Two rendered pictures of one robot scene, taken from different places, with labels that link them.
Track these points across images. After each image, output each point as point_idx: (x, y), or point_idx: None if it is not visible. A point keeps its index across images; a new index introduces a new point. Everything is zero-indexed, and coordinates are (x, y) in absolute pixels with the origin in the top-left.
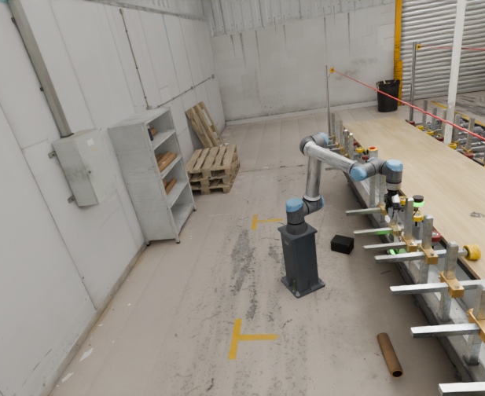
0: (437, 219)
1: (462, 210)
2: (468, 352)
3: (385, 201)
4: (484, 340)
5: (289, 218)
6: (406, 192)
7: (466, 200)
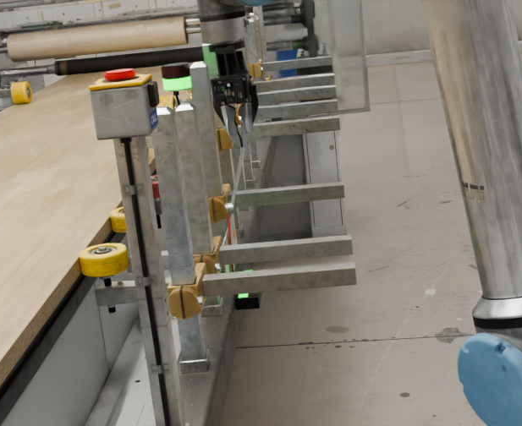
0: (91, 205)
1: None
2: (251, 166)
3: (247, 96)
4: None
5: None
6: (51, 277)
7: None
